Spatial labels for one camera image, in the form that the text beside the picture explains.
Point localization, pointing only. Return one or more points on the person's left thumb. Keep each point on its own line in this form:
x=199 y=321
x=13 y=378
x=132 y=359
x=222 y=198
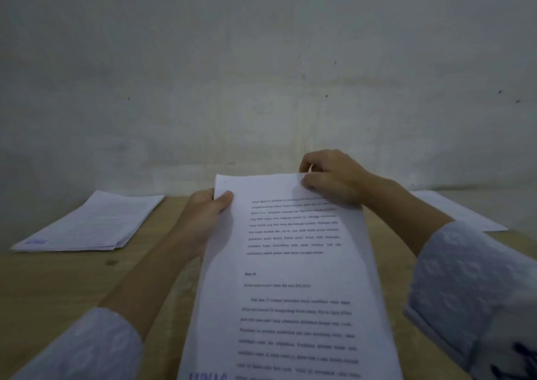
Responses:
x=222 y=202

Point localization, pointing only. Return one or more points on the person's right thumb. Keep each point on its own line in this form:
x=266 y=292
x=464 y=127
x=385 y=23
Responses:
x=315 y=181

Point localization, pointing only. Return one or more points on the person's right forearm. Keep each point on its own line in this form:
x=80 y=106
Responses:
x=440 y=258

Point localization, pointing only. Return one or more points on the person's left forearm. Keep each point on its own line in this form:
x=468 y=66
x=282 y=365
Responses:
x=126 y=300

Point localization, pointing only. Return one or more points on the stack of white papers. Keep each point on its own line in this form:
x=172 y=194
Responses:
x=92 y=224

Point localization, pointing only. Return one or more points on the white paper sheet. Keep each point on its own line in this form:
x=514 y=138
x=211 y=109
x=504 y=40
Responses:
x=457 y=212

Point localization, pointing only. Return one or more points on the person's right hand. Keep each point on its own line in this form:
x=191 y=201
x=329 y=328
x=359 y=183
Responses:
x=340 y=178

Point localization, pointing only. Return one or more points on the white printed paper sheets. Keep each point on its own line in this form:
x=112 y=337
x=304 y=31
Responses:
x=293 y=275

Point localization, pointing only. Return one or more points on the person's left hand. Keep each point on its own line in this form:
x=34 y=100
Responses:
x=197 y=220

